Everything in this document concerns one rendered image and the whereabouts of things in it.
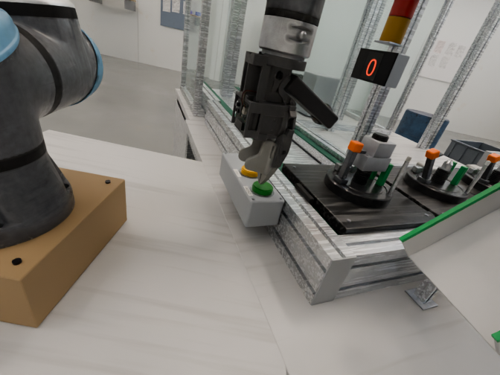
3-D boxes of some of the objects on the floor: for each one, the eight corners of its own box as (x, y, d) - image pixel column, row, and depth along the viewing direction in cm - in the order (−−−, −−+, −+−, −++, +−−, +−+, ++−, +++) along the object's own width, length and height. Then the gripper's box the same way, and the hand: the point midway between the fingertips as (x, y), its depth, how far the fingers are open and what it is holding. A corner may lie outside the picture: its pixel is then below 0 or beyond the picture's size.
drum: (402, 162, 417) (430, 111, 376) (427, 178, 370) (461, 123, 329) (373, 158, 405) (397, 105, 365) (393, 175, 358) (425, 115, 318)
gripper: (240, 46, 39) (221, 170, 49) (263, 53, 32) (234, 197, 42) (289, 57, 42) (262, 171, 52) (320, 65, 35) (280, 196, 45)
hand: (265, 177), depth 48 cm, fingers closed
